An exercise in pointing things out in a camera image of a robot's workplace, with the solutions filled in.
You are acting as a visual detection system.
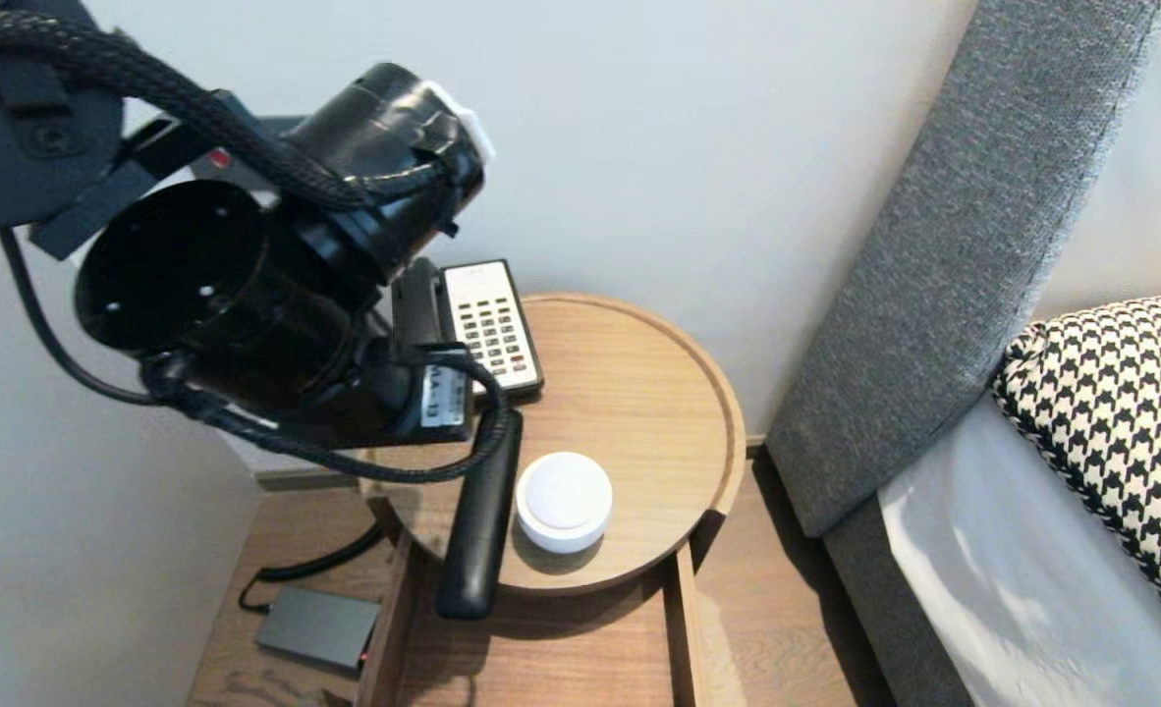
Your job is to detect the round wooden side table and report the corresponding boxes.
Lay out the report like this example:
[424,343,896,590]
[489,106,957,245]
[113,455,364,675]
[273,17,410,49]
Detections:
[358,292,749,597]

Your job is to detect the long black remote control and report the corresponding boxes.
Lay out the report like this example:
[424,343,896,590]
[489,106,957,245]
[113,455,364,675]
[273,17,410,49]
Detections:
[437,408,525,621]

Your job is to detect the black white houndstooth pillow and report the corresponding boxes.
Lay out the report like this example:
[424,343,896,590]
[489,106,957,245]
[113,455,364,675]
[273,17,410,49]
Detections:
[992,291,1161,666]

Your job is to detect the grey power adapter box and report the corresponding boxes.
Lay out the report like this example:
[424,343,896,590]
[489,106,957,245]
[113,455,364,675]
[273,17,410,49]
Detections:
[253,585,383,672]

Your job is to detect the white bed sheet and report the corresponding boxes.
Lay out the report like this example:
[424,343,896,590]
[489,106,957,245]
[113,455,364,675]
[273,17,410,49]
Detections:
[877,393,1161,707]

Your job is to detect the white round dome device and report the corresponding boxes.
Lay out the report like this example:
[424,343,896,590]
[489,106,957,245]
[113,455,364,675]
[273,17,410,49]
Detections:
[515,451,614,554]

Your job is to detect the black telephone handset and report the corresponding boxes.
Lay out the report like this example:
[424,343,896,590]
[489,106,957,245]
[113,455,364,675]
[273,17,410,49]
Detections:
[391,256,460,379]

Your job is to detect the brown wooden skirting board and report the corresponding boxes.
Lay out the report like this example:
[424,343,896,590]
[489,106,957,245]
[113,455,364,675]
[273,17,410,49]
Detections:
[253,463,362,492]

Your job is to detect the curved wooden table drawer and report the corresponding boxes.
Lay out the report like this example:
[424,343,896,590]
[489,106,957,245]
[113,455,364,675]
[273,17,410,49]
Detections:
[320,535,715,707]

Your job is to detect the grey upholstered bed base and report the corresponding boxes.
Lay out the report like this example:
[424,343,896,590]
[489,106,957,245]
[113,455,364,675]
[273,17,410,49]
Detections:
[824,496,976,707]

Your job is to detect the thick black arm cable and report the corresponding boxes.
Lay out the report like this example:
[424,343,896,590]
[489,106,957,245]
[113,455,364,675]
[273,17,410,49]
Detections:
[0,10,513,484]

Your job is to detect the black white desk telephone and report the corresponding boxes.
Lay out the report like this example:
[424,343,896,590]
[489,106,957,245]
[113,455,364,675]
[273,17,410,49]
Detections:
[391,257,547,404]

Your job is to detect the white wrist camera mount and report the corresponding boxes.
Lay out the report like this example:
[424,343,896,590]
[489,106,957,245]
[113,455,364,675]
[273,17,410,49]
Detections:
[423,81,496,163]

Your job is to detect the grey fabric headboard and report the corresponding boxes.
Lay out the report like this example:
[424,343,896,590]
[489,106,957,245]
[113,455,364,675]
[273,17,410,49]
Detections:
[764,0,1161,539]

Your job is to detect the black coiled power cable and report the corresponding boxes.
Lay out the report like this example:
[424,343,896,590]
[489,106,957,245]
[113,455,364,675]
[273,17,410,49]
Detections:
[238,520,387,613]

